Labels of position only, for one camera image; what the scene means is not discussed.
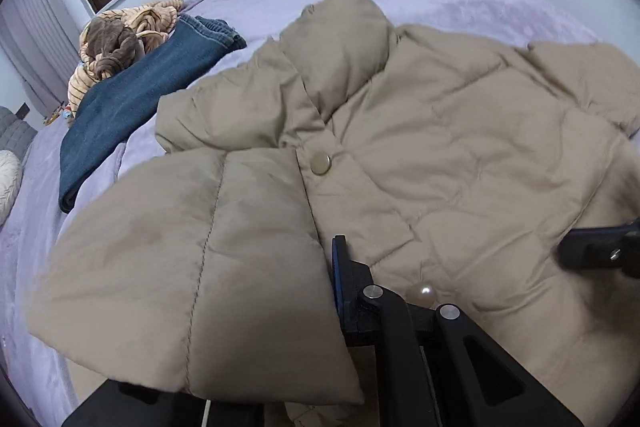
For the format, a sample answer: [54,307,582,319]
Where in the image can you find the beige puffer jacket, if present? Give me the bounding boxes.
[25,0,639,426]

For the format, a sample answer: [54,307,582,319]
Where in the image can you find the lilac plush bed blanket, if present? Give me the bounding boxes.
[1,0,602,426]

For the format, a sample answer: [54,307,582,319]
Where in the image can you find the folded blue jeans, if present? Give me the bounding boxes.
[58,15,246,213]

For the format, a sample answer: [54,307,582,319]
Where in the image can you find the striped brown knit garment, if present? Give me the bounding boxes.
[62,0,186,122]

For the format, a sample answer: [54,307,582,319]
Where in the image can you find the round white cushion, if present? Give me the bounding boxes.
[0,150,23,225]

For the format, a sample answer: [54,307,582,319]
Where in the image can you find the white window curtain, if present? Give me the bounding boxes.
[1,0,80,116]

